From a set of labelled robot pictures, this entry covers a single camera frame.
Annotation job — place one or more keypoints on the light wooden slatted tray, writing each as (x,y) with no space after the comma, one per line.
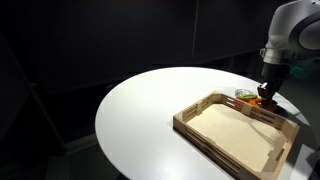
(233,133)

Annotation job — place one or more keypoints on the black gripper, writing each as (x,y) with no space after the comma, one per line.
(275,71)

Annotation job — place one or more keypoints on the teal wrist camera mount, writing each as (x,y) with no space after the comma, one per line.
(301,72)

